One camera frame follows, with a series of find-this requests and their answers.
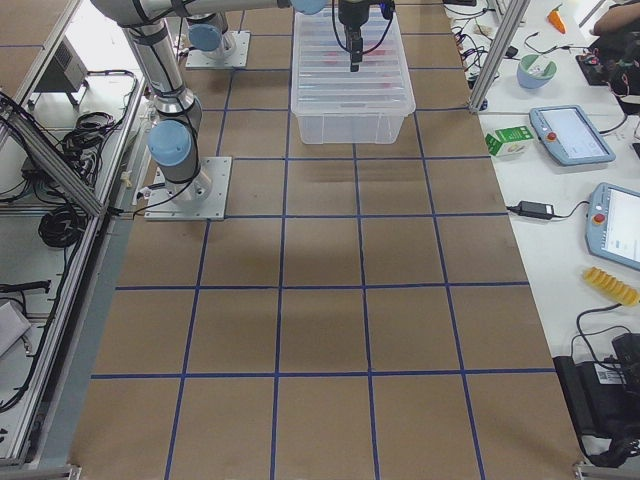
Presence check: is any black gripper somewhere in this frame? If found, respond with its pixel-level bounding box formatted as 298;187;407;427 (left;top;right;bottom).
338;0;395;72

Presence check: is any clear plastic storage box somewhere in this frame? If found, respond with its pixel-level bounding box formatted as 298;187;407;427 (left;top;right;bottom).
291;8;416;144

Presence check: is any black box device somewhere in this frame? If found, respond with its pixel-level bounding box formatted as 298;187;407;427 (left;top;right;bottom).
553;333;639;468

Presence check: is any green blue bowl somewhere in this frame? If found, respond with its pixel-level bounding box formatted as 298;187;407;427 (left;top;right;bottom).
516;54;557;90

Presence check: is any green white carton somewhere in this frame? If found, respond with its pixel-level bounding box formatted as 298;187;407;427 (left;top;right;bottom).
485;126;534;157

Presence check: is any orange carrot toy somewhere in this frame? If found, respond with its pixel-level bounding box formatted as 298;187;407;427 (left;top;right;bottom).
546;4;567;34

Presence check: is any upper blue teach pendant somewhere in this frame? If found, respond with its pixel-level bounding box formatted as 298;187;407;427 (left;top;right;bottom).
529;105;616;166

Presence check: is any blue teach pendant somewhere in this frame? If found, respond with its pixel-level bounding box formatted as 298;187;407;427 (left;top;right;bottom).
585;183;639;271
529;105;616;166

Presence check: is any black power adapter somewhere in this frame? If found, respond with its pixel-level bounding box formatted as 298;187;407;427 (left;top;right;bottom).
506;200;555;220

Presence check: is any grey control cabinet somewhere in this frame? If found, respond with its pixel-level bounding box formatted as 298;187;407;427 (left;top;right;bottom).
34;36;89;107

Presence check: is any lower blue teach pendant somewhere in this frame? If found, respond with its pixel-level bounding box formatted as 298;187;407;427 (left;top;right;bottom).
585;183;639;271

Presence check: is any yellow toothed plastic part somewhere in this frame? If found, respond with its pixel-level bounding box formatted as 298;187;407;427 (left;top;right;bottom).
582;267;639;306

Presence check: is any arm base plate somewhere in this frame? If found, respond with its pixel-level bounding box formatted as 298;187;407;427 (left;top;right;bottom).
186;31;251;70
143;157;232;221

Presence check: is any aluminium frame post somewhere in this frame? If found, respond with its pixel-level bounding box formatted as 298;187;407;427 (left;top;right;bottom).
468;0;530;114

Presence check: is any coiled black cable bundle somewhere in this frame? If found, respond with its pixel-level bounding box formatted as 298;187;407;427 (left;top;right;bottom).
38;204;87;250

